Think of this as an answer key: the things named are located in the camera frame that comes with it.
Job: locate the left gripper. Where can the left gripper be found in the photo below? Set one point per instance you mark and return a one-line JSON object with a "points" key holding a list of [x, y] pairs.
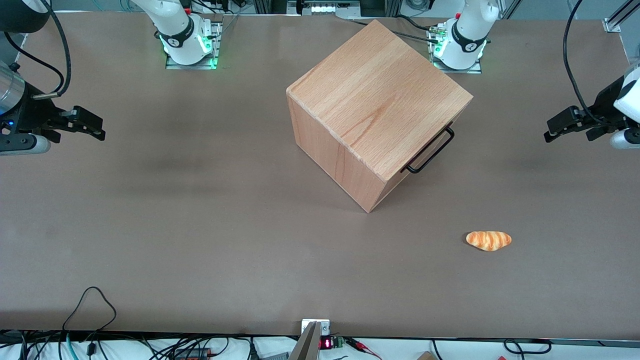
{"points": [[604, 106]]}

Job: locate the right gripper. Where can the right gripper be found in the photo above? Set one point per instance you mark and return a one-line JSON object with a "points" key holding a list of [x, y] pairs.
{"points": [[31, 113]]}

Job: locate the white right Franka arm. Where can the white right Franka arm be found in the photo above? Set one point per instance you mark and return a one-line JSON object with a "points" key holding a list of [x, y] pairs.
{"points": [[175, 25]]}

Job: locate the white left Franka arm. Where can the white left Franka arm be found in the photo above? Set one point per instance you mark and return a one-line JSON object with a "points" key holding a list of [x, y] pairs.
{"points": [[467, 35]]}

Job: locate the wooden drawer cabinet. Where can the wooden drawer cabinet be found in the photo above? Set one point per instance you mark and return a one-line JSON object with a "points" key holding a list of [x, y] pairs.
{"points": [[370, 90]]}

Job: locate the aluminium profile bar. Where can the aluminium profile bar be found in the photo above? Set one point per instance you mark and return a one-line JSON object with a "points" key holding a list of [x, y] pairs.
{"points": [[617, 20]]}

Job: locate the orange striped bread roll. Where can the orange striped bread roll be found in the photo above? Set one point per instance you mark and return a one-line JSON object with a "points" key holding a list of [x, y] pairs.
{"points": [[489, 240]]}

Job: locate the orange and black device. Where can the orange and black device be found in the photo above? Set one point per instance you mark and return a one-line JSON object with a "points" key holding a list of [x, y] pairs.
{"points": [[192, 354]]}

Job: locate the brown cardboard corner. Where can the brown cardboard corner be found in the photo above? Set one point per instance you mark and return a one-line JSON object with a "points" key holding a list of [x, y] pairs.
{"points": [[425, 356]]}

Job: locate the red and black clip leads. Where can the red and black clip leads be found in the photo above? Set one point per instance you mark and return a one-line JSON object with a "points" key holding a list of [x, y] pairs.
{"points": [[361, 345]]}

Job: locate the grey metal pole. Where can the grey metal pole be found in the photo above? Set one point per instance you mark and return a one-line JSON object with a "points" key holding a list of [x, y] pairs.
{"points": [[306, 345]]}

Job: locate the red digit display module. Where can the red digit display module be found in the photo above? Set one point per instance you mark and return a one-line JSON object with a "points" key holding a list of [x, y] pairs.
{"points": [[327, 343]]}

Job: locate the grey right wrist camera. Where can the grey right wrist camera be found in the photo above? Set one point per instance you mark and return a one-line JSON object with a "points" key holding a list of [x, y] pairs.
{"points": [[25, 145]]}

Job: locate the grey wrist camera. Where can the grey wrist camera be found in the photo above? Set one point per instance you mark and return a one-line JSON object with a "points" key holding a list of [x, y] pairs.
{"points": [[25, 145], [627, 140]]}

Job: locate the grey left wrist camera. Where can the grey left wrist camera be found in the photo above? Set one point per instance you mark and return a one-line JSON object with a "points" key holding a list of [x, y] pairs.
{"points": [[627, 140]]}

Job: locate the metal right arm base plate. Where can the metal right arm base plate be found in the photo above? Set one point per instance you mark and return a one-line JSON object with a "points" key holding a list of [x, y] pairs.
{"points": [[172, 66]]}

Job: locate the aluminium frame with white strip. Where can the aluminium frame with white strip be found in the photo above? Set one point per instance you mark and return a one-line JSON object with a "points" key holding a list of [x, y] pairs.
{"points": [[332, 7]]}

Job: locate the small metal bracket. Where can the small metal bracket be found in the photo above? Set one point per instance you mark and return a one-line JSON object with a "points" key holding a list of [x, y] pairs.
{"points": [[325, 326]]}

